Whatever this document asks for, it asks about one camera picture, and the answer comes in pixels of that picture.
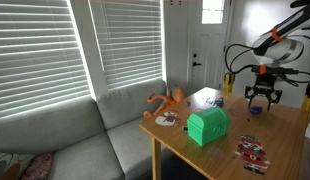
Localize orange cable clip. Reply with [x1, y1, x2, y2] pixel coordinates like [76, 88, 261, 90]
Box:
[271, 24, 285, 43]

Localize white front door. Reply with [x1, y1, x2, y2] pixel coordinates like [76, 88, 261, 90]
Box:
[187, 0, 233, 96]

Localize grey corner sofa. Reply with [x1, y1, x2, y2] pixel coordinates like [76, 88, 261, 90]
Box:
[0, 78, 188, 180]

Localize wooden table leg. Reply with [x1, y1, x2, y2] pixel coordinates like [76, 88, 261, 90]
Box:
[150, 135, 162, 180]

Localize pillow with red pattern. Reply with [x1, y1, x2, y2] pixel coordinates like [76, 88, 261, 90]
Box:
[20, 152, 55, 180]

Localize small blue toy car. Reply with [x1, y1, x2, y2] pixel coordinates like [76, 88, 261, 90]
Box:
[249, 105, 264, 115]

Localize pillow with circle pattern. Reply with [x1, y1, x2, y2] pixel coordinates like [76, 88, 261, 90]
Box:
[0, 152, 36, 180]

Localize round pirate face sticker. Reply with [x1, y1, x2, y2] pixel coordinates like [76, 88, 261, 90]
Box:
[154, 110, 181, 127]

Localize green toy treasure chest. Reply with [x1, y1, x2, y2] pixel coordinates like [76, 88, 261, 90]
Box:
[186, 106, 231, 147]

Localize wide white window blinds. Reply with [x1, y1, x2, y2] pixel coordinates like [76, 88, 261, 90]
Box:
[0, 0, 93, 121]

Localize orange toy octopus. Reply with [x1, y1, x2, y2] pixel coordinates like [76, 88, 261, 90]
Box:
[143, 84, 187, 120]

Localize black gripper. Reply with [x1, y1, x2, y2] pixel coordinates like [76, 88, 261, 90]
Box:
[244, 73, 284, 111]

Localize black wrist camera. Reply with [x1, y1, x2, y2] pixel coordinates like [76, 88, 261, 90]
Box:
[251, 65, 300, 77]

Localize narrow white window blinds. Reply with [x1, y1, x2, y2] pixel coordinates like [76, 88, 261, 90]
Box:
[88, 0, 164, 90]

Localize yellow black stand post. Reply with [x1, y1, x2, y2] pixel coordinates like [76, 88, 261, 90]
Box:
[223, 72, 236, 94]
[300, 80, 310, 122]

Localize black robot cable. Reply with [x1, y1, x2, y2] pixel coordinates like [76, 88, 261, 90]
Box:
[224, 33, 310, 88]

